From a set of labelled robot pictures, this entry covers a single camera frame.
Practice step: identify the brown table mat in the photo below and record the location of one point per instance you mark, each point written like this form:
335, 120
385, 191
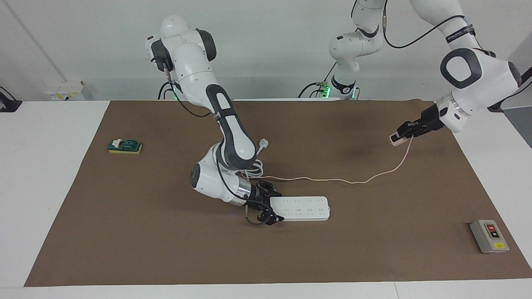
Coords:
166, 249

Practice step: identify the green knife switch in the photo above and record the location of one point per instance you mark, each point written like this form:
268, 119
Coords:
129, 145

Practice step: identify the white power strip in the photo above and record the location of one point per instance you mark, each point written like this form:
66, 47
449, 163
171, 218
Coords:
303, 207

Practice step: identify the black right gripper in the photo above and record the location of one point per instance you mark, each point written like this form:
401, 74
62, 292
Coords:
258, 199

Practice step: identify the white wall socket box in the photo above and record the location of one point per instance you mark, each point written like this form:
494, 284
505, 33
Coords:
66, 91

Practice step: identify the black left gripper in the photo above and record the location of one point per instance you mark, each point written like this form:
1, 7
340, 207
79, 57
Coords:
433, 118

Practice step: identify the black desk mount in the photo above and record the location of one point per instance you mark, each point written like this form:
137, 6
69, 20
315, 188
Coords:
8, 104
496, 108

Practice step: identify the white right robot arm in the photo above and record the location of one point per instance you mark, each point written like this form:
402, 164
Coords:
195, 70

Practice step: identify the grey on off switch box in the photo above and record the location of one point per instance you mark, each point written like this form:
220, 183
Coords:
488, 236

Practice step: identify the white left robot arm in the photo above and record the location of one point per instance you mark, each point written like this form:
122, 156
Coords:
478, 74

